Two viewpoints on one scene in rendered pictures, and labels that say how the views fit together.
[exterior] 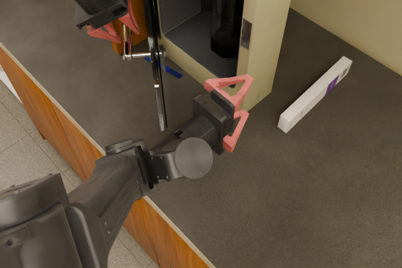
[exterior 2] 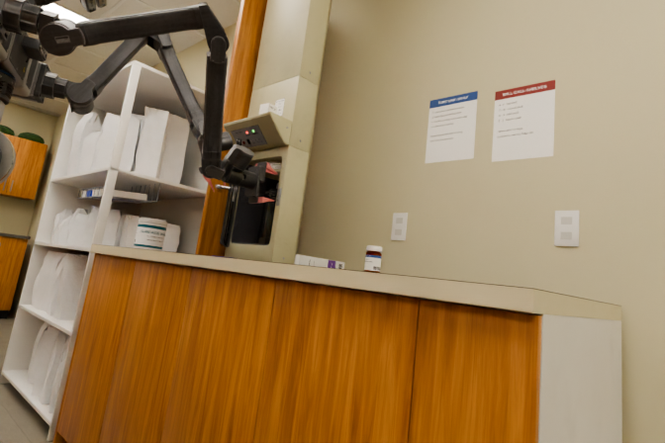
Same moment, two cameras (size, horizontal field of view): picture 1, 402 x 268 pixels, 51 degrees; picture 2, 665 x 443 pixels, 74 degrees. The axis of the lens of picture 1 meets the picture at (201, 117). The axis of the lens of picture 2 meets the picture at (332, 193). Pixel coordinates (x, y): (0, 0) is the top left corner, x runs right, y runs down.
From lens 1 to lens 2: 1.39 m
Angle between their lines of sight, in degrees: 65
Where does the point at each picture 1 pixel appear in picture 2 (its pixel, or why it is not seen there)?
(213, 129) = (255, 174)
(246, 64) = (277, 217)
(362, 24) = (353, 264)
